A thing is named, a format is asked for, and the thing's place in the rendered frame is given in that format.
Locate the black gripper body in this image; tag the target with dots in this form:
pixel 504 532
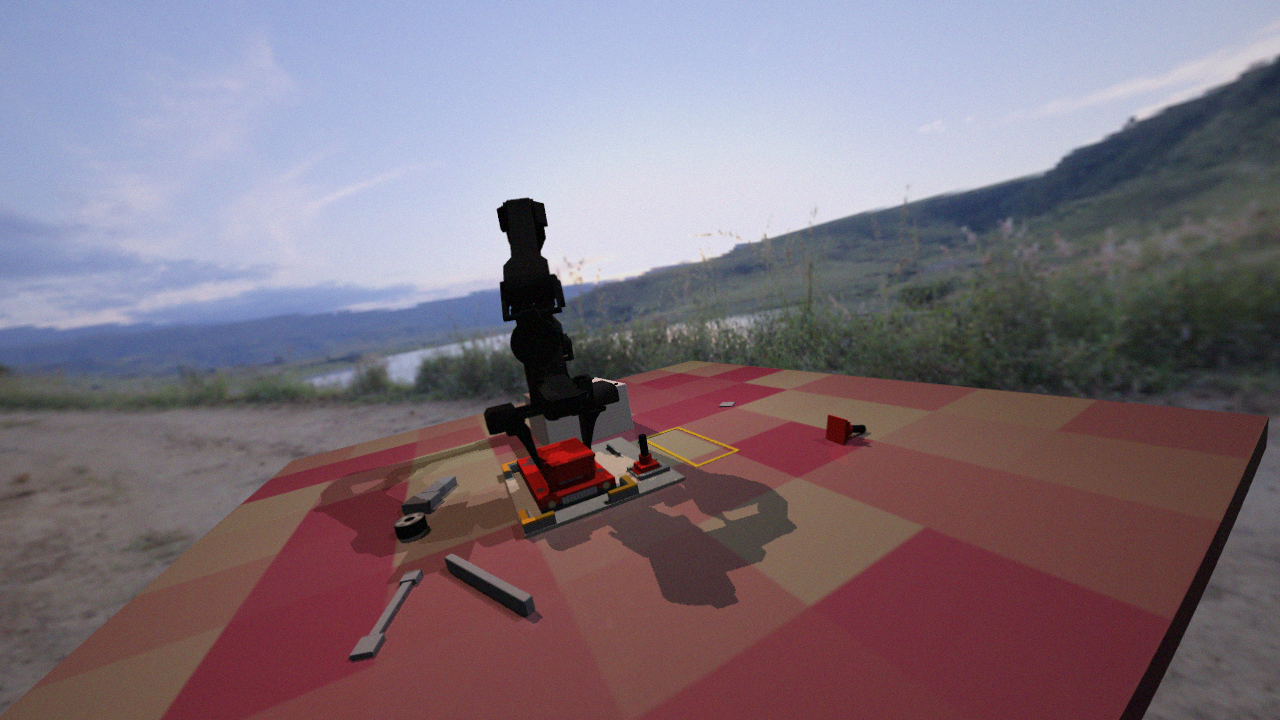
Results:
pixel 506 417

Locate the black tyre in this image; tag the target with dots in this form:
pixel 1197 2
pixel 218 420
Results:
pixel 410 525

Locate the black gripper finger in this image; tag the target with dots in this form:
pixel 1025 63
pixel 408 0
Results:
pixel 525 436
pixel 587 419

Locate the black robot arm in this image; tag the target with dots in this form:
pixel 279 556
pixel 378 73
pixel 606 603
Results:
pixel 530 290

